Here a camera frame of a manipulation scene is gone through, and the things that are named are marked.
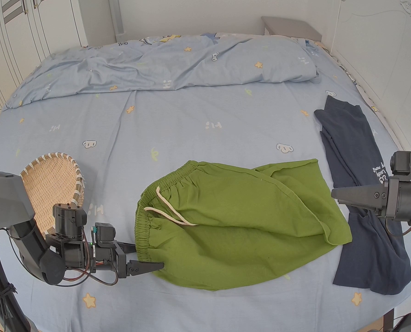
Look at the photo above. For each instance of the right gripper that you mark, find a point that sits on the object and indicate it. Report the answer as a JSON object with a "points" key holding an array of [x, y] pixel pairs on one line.
{"points": [[404, 199]]}

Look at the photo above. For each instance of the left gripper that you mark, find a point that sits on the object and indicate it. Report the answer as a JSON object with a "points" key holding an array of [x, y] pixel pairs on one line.
{"points": [[105, 258]]}

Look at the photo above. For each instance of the green shorts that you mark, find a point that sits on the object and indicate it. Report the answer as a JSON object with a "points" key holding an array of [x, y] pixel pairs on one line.
{"points": [[243, 220]]}

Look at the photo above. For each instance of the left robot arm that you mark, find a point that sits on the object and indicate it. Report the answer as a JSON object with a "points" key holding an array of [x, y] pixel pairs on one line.
{"points": [[25, 251]]}

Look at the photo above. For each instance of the round woven basket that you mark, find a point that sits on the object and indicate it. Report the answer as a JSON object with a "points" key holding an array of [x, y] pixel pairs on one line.
{"points": [[50, 192]]}

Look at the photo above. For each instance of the dark blue T-shirt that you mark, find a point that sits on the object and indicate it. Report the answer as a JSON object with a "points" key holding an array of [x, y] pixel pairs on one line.
{"points": [[350, 133]]}

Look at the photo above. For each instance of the pale blue quilt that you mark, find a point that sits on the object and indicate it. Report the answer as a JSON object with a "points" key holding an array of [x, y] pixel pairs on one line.
{"points": [[157, 67]]}

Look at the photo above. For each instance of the grey bedside table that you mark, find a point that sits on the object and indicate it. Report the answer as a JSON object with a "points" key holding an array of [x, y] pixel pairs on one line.
{"points": [[285, 26]]}

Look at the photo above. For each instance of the white upright pipe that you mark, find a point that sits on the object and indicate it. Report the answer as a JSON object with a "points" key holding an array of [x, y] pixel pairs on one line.
{"points": [[117, 2]]}

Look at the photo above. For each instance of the white wardrobe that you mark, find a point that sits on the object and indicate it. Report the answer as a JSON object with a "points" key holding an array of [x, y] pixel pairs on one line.
{"points": [[15, 29]]}

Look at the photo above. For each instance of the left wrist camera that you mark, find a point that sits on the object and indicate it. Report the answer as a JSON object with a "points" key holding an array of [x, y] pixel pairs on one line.
{"points": [[105, 233]]}

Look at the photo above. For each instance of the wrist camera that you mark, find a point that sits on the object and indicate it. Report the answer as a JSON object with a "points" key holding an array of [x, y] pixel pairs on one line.
{"points": [[105, 233], [402, 163]]}

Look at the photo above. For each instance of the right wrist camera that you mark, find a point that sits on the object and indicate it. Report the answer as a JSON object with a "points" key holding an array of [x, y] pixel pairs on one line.
{"points": [[402, 163]]}

